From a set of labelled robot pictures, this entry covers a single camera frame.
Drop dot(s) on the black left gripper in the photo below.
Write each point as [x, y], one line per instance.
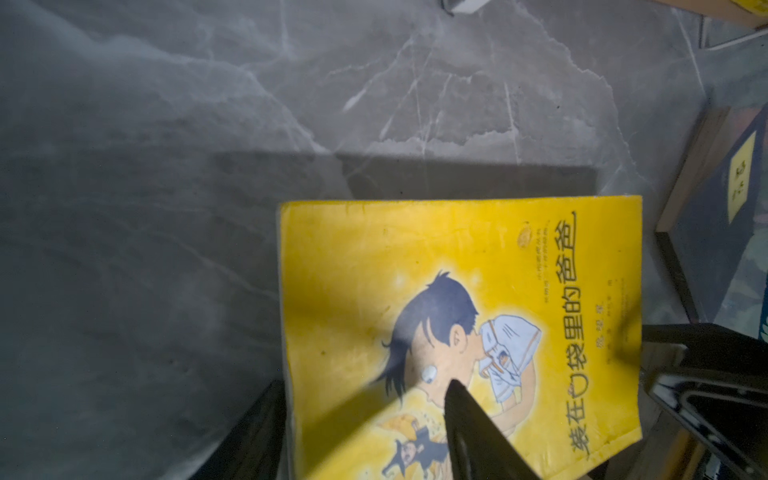
[718, 391]

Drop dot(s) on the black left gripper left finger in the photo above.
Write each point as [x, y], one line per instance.
[252, 449]

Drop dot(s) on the small dark blue book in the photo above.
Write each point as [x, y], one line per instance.
[708, 219]

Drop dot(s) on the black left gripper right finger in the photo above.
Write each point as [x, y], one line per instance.
[477, 448]

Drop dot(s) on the yellow cartoon cover book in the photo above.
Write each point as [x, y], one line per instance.
[534, 305]

